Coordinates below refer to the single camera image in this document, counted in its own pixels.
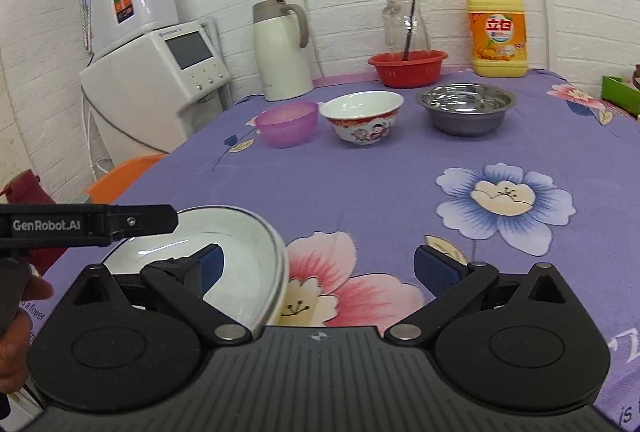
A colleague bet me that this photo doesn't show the white water dispenser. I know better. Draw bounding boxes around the white water dispenser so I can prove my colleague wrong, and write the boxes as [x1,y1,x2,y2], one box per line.
[80,18,232,166]

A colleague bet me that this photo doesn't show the red patterned ceramic bowl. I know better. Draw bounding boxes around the red patterned ceramic bowl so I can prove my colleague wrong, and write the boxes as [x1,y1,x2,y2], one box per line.
[319,91,405,145]

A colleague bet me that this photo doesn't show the white thermos jug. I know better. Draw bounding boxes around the white thermos jug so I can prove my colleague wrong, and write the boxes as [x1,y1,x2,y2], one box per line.
[253,0,314,102]

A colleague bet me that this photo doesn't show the glass jar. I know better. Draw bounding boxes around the glass jar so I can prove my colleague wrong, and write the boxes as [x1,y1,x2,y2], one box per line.
[382,0,432,53]

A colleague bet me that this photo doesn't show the red plastic basket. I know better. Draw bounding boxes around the red plastic basket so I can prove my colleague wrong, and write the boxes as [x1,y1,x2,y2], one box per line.
[368,50,448,89]

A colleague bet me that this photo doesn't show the dark red container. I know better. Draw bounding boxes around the dark red container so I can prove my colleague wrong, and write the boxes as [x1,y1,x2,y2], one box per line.
[1,169,66,276]

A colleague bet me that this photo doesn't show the black stirring stick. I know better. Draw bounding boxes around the black stirring stick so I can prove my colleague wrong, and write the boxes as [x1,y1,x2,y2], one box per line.
[402,0,418,62]

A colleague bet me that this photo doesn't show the person's left hand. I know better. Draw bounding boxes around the person's left hand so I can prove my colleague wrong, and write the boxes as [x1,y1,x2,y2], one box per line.
[0,276,54,394]

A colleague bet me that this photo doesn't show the purple plastic bowl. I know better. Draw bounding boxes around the purple plastic bowl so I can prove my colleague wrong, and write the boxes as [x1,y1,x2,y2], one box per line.
[255,101,319,148]

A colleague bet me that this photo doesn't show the purple floral tablecloth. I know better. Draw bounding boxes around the purple floral tablecloth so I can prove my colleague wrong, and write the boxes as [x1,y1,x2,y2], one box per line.
[19,67,640,428]

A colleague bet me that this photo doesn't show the green box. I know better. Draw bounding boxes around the green box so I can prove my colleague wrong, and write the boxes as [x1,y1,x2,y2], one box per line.
[601,76,640,117]

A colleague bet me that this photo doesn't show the stainless steel bowl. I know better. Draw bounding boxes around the stainless steel bowl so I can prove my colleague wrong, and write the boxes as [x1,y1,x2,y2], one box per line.
[416,82,516,137]

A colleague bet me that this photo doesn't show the yellow detergent bottle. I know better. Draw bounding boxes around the yellow detergent bottle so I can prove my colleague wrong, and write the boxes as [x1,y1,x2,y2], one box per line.
[466,0,528,78]

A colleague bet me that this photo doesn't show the orange plastic basin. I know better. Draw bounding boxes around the orange plastic basin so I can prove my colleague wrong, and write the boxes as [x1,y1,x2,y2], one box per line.
[86,154,164,204]

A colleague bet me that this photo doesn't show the small white plate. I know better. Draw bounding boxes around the small white plate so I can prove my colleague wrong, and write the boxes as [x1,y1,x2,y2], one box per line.
[103,206,288,337]

